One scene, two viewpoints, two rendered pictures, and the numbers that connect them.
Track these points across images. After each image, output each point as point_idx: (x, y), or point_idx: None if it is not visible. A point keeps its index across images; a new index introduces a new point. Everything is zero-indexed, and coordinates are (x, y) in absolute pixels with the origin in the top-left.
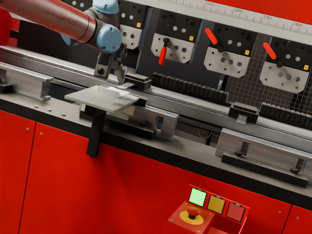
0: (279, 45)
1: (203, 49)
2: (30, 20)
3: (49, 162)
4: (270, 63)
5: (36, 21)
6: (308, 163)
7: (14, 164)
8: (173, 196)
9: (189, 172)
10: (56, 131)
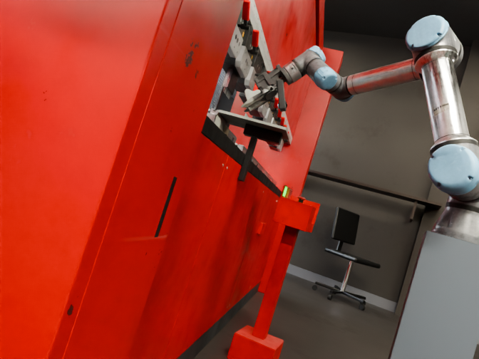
0: None
1: None
2: (393, 85)
3: (221, 199)
4: None
5: (390, 86)
6: (252, 160)
7: (204, 214)
8: (248, 199)
9: (256, 178)
10: (233, 162)
